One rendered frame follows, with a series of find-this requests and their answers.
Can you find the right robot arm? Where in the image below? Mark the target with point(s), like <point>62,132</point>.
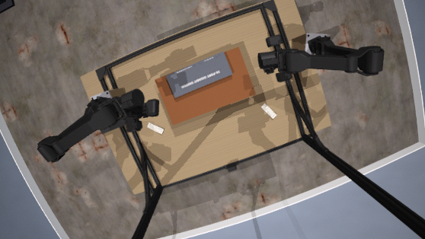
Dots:
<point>368,59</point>

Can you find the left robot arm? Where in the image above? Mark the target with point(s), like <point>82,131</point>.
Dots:
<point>104,115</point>

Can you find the grey network switch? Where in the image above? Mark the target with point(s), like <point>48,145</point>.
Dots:
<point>199,74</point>

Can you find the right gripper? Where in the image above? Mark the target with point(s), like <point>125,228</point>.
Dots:
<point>276,41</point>

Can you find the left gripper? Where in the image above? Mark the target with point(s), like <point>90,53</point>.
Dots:
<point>150,108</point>

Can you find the dark brown low bench with grey legs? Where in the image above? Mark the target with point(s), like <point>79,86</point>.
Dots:
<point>209,97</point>

